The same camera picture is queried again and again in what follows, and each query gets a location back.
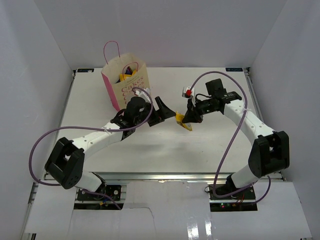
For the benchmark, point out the aluminium table front rail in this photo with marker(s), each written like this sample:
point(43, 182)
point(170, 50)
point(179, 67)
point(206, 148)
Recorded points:
point(135, 176)

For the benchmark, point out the yellow snack packet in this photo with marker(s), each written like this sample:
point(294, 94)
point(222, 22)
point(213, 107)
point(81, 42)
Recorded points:
point(123, 77)

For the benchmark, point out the purple Krokant snack bag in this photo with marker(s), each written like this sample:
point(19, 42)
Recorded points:
point(129, 71)

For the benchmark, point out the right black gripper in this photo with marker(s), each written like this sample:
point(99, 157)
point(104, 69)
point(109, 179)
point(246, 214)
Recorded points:
point(191, 116)

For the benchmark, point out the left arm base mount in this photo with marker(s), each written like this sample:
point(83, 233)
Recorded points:
point(107, 197)

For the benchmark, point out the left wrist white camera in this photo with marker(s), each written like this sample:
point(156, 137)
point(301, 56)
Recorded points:
point(143, 93)

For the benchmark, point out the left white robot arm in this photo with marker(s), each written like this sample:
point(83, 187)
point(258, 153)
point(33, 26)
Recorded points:
point(66, 161)

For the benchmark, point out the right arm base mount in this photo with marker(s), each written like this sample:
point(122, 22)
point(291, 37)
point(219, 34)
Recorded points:
point(245, 197)

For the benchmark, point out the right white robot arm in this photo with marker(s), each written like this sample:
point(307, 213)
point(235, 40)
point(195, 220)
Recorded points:
point(270, 149)

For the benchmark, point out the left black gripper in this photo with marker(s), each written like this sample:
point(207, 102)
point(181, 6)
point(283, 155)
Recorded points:
point(160, 115)

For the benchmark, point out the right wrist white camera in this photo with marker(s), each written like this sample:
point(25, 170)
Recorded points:
point(189, 93)

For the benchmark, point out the left blue table label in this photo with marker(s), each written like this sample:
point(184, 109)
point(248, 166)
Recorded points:
point(85, 70)

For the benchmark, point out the paper bag with pink handles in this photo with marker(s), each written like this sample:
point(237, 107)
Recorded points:
point(120, 93)

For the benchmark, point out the wrist white camera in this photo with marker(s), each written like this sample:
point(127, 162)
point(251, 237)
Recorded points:
point(143, 93)
point(189, 93)

